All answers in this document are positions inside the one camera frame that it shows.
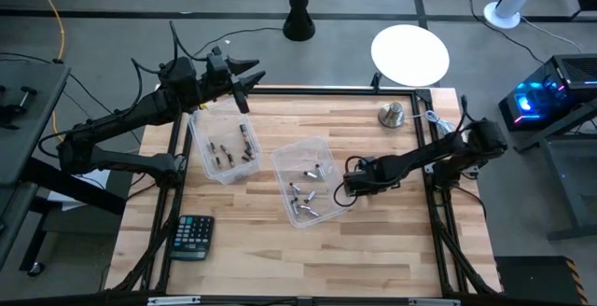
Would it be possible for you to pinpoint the white round table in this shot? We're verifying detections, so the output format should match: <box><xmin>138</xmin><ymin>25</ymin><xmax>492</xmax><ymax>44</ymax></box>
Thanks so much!
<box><xmin>369</xmin><ymin>23</ymin><xmax>451</xmax><ymax>89</ymax></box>

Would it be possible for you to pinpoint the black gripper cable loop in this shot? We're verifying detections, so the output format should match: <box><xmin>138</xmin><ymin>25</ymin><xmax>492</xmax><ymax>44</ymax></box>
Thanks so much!
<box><xmin>332</xmin><ymin>180</ymin><xmax>358</xmax><ymax>209</ymax></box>

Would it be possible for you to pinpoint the clear plastic bin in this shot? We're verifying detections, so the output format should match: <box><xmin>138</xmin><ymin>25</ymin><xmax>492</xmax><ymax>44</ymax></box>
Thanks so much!
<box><xmin>187</xmin><ymin>102</ymin><xmax>263</xmax><ymax>187</ymax></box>
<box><xmin>270</xmin><ymin>136</ymin><xmax>352</xmax><ymax>230</ymax></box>

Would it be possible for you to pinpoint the black side table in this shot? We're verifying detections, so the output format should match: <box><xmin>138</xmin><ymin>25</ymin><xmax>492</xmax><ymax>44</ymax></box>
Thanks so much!
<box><xmin>0</xmin><ymin>62</ymin><xmax>127</xmax><ymax>272</ymax></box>

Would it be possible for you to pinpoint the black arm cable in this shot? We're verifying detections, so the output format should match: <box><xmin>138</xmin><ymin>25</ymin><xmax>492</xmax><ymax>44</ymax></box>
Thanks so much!
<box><xmin>168</xmin><ymin>20</ymin><xmax>209</xmax><ymax>63</ymax></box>

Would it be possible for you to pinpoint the black box with hazard stripes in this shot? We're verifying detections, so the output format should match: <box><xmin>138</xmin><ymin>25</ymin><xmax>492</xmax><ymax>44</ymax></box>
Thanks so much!
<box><xmin>493</xmin><ymin>255</ymin><xmax>590</xmax><ymax>306</ymax></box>

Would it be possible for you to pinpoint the black clamp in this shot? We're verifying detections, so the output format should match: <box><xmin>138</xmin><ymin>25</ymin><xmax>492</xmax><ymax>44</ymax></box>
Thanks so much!
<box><xmin>0</xmin><ymin>84</ymin><xmax>39</xmax><ymax>129</ymax></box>

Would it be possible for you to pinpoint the yellow cable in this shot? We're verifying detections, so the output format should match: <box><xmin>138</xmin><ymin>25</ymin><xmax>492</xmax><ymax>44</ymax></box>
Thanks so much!
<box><xmin>23</xmin><ymin>0</ymin><xmax>67</xmax><ymax>135</ymax></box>

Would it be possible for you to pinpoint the black computer with lights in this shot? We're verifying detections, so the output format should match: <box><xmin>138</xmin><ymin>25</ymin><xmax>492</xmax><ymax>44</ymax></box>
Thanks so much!
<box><xmin>497</xmin><ymin>52</ymin><xmax>597</xmax><ymax>132</ymax></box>

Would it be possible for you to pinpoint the black floor cable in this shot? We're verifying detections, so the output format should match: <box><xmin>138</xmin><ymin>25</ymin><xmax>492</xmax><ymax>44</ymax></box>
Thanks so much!
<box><xmin>458</xmin><ymin>0</ymin><xmax>552</xmax><ymax>67</ymax></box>
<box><xmin>192</xmin><ymin>26</ymin><xmax>285</xmax><ymax>59</ymax></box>

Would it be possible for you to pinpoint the black metal stand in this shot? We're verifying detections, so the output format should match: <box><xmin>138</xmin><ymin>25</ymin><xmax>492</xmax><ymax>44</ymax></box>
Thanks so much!
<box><xmin>512</xmin><ymin>100</ymin><xmax>597</xmax><ymax>243</ymax></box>

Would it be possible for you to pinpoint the white cable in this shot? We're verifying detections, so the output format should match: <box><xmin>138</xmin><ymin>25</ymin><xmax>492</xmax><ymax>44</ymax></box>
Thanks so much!
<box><xmin>404</xmin><ymin>108</ymin><xmax>462</xmax><ymax>135</ymax></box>

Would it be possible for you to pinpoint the black floor pole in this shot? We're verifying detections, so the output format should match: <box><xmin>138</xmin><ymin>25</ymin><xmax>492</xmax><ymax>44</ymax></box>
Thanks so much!
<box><xmin>282</xmin><ymin>0</ymin><xmax>317</xmax><ymax>43</ymax></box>

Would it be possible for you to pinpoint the white paper sheet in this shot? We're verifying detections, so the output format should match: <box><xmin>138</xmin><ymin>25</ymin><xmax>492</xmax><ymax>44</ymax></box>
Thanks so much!
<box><xmin>46</xmin><ymin>167</ymin><xmax>112</xmax><ymax>213</ymax></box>

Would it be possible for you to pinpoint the white tower fan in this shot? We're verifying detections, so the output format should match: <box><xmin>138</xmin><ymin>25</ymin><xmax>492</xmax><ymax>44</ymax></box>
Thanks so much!
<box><xmin>481</xmin><ymin>0</ymin><xmax>554</xmax><ymax>31</ymax></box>

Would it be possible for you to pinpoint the silver metal bell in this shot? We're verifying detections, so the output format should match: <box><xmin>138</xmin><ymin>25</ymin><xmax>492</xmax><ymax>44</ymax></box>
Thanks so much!
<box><xmin>377</xmin><ymin>101</ymin><xmax>407</xmax><ymax>130</ymax></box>

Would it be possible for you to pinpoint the black aluminium table frame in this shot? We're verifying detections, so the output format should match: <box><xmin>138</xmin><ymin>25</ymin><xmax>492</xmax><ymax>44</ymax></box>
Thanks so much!
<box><xmin>103</xmin><ymin>84</ymin><xmax>501</xmax><ymax>306</ymax></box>

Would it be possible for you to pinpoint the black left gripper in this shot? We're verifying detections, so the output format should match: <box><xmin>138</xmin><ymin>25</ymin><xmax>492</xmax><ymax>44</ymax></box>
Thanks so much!
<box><xmin>206</xmin><ymin>47</ymin><xmax>268</xmax><ymax>115</ymax></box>

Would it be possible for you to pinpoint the black calculator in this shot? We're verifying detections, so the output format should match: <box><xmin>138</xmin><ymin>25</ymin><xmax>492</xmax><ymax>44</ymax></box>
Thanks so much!
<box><xmin>168</xmin><ymin>214</ymin><xmax>216</xmax><ymax>262</ymax></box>

